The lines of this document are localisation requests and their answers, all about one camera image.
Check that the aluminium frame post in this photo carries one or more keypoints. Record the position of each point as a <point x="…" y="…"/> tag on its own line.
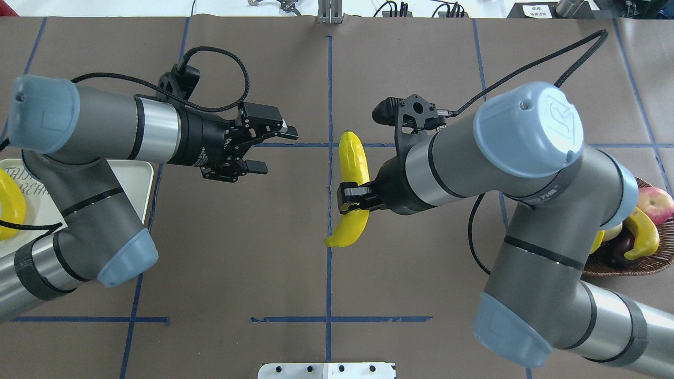
<point x="330" y="11"/>

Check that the white bear tray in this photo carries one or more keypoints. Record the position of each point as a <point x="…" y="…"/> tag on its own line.
<point x="133" y="179"/>

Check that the white pedestal column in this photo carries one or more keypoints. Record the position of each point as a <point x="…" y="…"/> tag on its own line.
<point x="328" y="370"/>

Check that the pale pink-white apple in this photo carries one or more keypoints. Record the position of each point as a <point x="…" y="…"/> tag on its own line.
<point x="613" y="231"/>

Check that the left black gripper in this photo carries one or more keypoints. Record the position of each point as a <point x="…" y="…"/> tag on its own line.
<point x="202" y="139"/>

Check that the brown wicker basket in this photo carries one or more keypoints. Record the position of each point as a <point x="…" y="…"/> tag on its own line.
<point x="601" y="263"/>

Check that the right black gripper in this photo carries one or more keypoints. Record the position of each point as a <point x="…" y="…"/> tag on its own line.
<point x="390" y="189"/>

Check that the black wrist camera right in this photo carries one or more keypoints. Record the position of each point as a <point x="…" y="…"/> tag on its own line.
<point x="414" y="120"/>

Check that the dark purple plum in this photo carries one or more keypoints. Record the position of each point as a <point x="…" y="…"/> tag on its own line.
<point x="617" y="247"/>

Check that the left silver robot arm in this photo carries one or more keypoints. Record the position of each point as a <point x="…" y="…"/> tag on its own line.
<point x="67" y="132"/>

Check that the yellow starfruit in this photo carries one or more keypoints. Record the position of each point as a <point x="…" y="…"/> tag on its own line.
<point x="597" y="242"/>

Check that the yellow banana carried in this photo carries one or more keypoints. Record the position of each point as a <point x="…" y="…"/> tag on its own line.
<point x="14" y="208"/>

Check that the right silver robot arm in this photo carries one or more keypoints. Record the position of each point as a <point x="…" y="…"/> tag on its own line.
<point x="528" y="144"/>

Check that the red apple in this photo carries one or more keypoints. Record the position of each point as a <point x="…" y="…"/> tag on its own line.
<point x="656" y="203"/>

